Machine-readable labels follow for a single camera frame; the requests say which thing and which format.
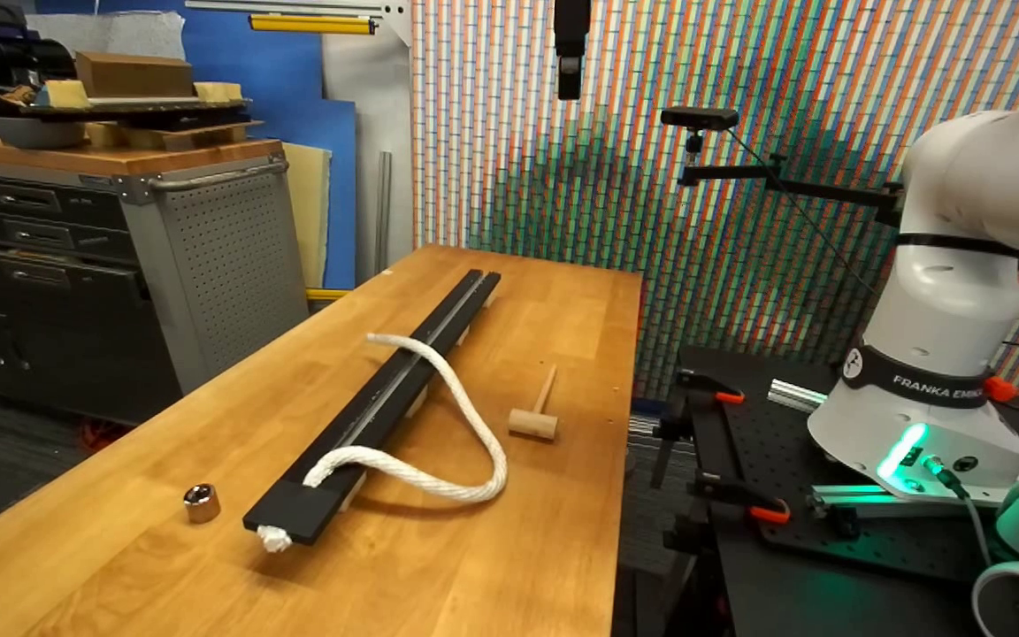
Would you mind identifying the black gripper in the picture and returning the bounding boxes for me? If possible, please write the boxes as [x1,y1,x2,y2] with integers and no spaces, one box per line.
[553,0,595,106]

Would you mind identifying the white rope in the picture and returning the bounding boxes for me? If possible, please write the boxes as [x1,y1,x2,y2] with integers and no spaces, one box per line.
[296,327,515,508]

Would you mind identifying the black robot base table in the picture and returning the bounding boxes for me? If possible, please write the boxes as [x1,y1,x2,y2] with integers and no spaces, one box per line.
[661,346,1019,637]

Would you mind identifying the white foam board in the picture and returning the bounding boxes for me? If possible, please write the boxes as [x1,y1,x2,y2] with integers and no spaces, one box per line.
[320,28,419,287]

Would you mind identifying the grey metal tube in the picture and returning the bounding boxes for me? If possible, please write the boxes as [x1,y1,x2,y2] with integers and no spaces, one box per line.
[372,148,395,277]

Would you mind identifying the yellow bar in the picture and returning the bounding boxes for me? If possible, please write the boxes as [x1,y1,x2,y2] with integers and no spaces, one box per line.
[249,11,379,38]

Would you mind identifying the blue board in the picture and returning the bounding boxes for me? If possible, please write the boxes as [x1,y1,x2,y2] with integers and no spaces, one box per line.
[30,0,362,292]

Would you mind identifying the beige board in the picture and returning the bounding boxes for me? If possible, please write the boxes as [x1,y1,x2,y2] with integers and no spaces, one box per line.
[281,139,338,297]

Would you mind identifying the small wooden mallet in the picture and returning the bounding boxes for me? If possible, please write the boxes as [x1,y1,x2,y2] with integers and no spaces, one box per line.
[508,362,565,445]

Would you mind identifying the pale foam block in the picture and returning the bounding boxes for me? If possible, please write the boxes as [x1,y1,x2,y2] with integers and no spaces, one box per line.
[190,76,243,110]
[43,76,92,113]

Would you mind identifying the short silver profile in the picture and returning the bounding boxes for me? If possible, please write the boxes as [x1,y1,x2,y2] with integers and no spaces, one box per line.
[765,375,832,416]

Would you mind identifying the stacked wooden planks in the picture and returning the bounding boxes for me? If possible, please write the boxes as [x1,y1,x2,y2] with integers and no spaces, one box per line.
[82,115,263,156]

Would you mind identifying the grey perforated tool cabinet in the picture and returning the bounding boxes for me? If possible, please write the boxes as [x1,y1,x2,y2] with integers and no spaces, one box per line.
[0,139,311,429]

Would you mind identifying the brown wooden box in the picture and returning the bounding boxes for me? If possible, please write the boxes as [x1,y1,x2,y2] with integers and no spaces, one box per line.
[72,50,203,102]

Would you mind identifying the white plastic sheet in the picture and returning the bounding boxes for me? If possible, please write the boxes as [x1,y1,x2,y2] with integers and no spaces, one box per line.
[25,11,188,62]

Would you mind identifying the flat black tray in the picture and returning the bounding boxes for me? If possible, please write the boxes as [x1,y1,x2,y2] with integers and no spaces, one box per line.
[0,94,255,150]

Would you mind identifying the black bag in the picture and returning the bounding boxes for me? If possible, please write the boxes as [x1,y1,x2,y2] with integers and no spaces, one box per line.
[0,0,72,89]

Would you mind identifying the black stereo camera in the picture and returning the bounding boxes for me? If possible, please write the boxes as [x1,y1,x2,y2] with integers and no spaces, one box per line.
[658,106,743,135]

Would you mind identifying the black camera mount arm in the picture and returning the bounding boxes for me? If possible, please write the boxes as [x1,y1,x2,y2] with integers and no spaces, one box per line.
[677,123,908,228]

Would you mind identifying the orange-handled bar clamp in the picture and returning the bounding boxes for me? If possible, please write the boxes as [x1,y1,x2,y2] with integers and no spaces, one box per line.
[691,469,796,529]
[980,372,1019,411]
[649,363,750,491]

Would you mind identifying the aluminium extrusion rail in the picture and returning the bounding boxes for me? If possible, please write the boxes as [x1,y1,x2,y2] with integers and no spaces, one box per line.
[812,473,1010,516]

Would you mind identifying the long black slotted rail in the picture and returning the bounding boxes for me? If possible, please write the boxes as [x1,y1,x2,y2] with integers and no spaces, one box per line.
[242,266,508,547]

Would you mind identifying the grey base cable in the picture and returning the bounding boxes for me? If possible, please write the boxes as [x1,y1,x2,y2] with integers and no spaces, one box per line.
[930,457,999,573]

